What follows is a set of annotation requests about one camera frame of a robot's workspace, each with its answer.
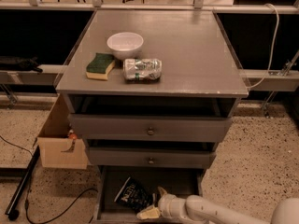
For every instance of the white bowl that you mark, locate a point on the white bowl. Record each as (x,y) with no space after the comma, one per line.
(125,45)

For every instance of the grey middle drawer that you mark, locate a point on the grey middle drawer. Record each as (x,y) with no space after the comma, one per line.
(139,157)

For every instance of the grey bottom drawer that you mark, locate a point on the grey bottom drawer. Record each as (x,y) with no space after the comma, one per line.
(180,182)

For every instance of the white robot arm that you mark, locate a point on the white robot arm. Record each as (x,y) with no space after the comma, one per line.
(198,210)

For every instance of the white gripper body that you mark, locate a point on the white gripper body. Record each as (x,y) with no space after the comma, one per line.
(168,204)

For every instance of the brass middle drawer knob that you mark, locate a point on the brass middle drawer knob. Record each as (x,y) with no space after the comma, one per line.
(151,161)

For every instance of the brass top drawer knob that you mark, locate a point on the brass top drawer knob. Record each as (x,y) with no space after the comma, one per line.
(150,131)

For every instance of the brass drawer knob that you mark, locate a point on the brass drawer knob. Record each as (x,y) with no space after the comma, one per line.
(151,161)
(150,131)

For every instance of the grey drawer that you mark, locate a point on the grey drawer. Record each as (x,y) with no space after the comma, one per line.
(173,129)
(139,157)
(180,182)

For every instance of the blue chip bag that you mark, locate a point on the blue chip bag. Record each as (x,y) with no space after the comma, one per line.
(133,195)

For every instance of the grey top drawer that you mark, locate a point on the grey top drawer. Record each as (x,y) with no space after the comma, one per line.
(173,129)

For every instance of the black floor rail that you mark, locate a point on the black floor rail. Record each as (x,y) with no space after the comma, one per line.
(23,174)

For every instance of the black object on ledge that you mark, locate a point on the black object on ledge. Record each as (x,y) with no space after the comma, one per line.
(11,63)

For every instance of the green yellow sponge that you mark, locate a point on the green yellow sponge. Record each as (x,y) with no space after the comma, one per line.
(100,66)

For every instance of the cardboard box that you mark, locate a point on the cardboard box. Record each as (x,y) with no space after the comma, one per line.
(58,144)

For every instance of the grey drawer cabinet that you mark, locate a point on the grey drawer cabinet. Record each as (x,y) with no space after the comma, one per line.
(199,77)

